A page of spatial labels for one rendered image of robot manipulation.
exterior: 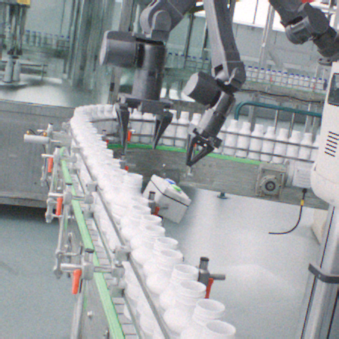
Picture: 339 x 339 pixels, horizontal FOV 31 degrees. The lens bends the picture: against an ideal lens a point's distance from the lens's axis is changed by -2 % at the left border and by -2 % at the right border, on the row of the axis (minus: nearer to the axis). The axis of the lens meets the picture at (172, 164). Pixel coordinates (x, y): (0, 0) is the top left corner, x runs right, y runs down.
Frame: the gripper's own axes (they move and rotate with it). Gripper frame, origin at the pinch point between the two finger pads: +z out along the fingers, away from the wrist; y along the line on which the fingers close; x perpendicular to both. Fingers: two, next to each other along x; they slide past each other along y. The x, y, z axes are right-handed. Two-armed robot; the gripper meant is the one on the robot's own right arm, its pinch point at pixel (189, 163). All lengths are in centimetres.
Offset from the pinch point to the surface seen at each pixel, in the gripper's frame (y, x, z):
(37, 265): -221, 23, 117
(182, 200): 3.8, 1.9, 8.7
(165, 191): 3.8, -3.2, 8.8
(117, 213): 29.9, -18.8, 13.5
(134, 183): 29.4, -18.5, 6.7
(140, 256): 53, -18, 14
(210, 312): 83, -18, 9
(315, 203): -110, 106, -3
